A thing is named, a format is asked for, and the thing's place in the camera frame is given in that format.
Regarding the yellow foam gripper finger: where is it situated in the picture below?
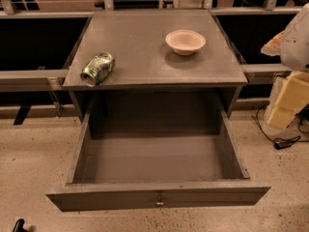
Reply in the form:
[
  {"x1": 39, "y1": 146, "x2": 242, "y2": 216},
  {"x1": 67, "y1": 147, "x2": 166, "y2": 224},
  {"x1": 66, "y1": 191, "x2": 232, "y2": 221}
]
[
  {"x1": 267, "y1": 72, "x2": 309, "y2": 130},
  {"x1": 261, "y1": 32, "x2": 284, "y2": 56}
]

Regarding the green crushed soda can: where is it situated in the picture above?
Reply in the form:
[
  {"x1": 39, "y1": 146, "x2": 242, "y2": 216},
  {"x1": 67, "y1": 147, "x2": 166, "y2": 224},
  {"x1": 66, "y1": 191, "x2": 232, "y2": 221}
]
[{"x1": 80, "y1": 51, "x2": 115, "y2": 87}]

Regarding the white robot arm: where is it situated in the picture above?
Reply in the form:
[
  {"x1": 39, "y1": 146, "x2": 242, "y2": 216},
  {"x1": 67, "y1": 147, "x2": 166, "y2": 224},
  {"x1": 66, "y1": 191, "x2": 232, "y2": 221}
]
[{"x1": 261, "y1": 4, "x2": 309, "y2": 131}]

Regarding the open grey top drawer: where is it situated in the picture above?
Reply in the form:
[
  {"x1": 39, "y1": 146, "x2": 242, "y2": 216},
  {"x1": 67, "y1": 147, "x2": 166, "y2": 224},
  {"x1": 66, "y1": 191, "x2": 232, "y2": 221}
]
[{"x1": 46, "y1": 92, "x2": 270, "y2": 212}]

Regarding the metal drawer knob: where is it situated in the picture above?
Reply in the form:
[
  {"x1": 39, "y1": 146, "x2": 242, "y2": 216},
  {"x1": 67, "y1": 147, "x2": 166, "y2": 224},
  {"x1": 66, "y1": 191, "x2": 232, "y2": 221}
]
[{"x1": 155, "y1": 195, "x2": 164, "y2": 207}]

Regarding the grey cabinet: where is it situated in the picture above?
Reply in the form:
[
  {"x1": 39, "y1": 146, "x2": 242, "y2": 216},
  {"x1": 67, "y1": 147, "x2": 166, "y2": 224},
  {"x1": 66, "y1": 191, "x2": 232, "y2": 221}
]
[{"x1": 63, "y1": 10, "x2": 247, "y2": 118}]

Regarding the black object at bottom left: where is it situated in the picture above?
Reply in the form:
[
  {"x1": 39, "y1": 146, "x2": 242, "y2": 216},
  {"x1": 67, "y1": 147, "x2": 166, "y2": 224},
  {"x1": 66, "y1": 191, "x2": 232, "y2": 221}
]
[{"x1": 13, "y1": 218, "x2": 27, "y2": 232}]

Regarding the grey metal railing frame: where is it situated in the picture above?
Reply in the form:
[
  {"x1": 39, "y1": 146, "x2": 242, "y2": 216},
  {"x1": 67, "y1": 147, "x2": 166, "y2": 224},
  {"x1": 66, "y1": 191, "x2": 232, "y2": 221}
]
[{"x1": 0, "y1": 0, "x2": 309, "y2": 126}]

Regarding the black power adapter with cable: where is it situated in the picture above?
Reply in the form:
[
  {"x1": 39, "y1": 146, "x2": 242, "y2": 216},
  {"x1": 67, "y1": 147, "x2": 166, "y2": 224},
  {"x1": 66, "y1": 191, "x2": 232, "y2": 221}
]
[{"x1": 253, "y1": 105, "x2": 308, "y2": 151}]

